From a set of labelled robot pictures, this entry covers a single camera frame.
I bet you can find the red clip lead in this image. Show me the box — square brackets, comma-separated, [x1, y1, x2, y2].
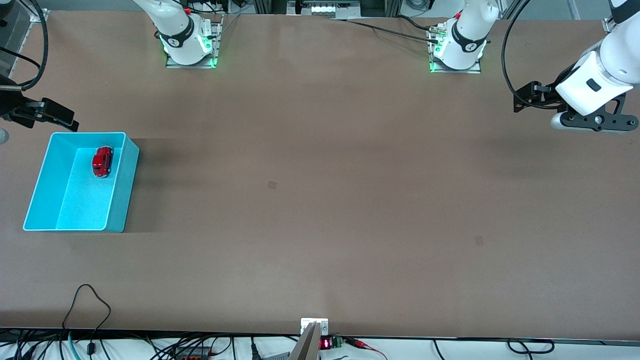
[345, 337, 388, 360]

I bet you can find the aluminium frame rack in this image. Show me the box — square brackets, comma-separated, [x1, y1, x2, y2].
[252, 0, 403, 17]

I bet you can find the long black table cable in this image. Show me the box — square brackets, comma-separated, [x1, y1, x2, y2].
[327, 18, 441, 45]

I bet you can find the red beetle toy car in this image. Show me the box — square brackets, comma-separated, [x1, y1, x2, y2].
[91, 146, 114, 179]

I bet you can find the grey metal bar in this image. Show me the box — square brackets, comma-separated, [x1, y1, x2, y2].
[289, 322, 321, 360]

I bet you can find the blue plastic box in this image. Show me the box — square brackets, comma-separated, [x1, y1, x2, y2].
[23, 131, 141, 234]

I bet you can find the lit white device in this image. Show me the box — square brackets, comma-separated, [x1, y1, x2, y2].
[310, 2, 361, 16]

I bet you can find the black coiled cable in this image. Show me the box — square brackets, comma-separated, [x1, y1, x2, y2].
[506, 338, 556, 355]

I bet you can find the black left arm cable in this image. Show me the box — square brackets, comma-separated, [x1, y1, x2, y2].
[501, 0, 566, 109]

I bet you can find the white mounting bracket plate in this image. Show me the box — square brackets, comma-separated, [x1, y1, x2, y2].
[301, 318, 329, 336]

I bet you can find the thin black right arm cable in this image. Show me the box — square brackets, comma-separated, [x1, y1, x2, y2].
[0, 46, 42, 76]

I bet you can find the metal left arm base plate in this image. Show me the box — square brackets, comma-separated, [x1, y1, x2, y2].
[428, 25, 482, 74]

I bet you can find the black power strip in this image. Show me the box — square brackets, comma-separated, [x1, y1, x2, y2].
[172, 346, 213, 360]

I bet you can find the short black table cable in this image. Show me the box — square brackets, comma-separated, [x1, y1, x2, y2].
[397, 15, 448, 32]

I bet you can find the thin black looped cable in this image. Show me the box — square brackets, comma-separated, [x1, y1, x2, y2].
[62, 284, 112, 358]

